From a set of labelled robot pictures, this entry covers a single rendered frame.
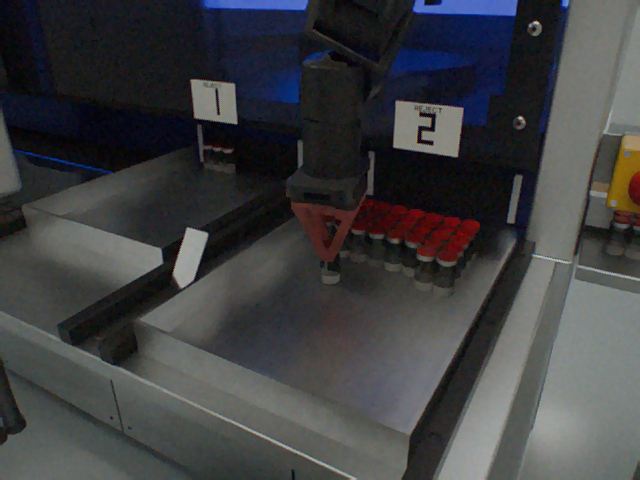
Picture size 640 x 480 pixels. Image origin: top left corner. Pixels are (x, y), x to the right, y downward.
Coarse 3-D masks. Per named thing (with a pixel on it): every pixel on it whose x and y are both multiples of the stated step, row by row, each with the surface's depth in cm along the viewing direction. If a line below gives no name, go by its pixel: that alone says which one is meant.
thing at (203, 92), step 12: (192, 84) 80; (204, 84) 79; (216, 84) 78; (228, 84) 77; (192, 96) 81; (204, 96) 80; (228, 96) 77; (204, 108) 81; (216, 108) 79; (228, 108) 78; (216, 120) 80; (228, 120) 79
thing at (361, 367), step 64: (256, 256) 60; (512, 256) 61; (192, 320) 51; (256, 320) 51; (320, 320) 51; (384, 320) 51; (448, 320) 51; (256, 384) 40; (320, 384) 43; (384, 384) 43; (448, 384) 42; (384, 448) 36
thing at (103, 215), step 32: (160, 160) 89; (192, 160) 96; (64, 192) 74; (96, 192) 79; (128, 192) 83; (160, 192) 83; (192, 192) 83; (224, 192) 83; (256, 192) 83; (32, 224) 70; (64, 224) 66; (96, 224) 72; (128, 224) 72; (160, 224) 72; (192, 224) 72; (224, 224) 67; (128, 256) 62; (160, 256) 59
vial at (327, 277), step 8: (336, 256) 56; (320, 264) 57; (328, 264) 56; (336, 264) 56; (320, 272) 57; (328, 272) 56; (336, 272) 57; (320, 280) 58; (328, 280) 57; (336, 280) 57
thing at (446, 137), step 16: (400, 112) 65; (416, 112) 64; (432, 112) 63; (448, 112) 62; (400, 128) 66; (416, 128) 65; (448, 128) 63; (400, 144) 67; (416, 144) 66; (448, 144) 64
